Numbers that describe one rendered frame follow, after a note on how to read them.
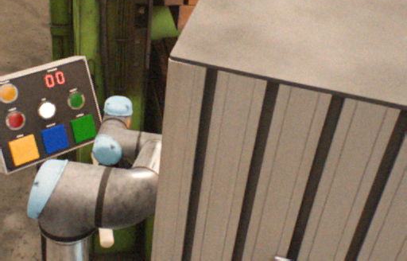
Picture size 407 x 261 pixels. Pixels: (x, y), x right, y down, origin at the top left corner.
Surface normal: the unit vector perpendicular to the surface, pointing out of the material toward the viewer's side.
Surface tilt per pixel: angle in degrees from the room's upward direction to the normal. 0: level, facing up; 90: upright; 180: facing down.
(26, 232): 0
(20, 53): 0
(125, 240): 90
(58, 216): 84
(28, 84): 60
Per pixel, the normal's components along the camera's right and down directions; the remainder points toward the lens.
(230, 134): -0.27, 0.55
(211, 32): 0.07, -0.81
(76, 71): 0.53, 0.04
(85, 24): 0.17, 0.59
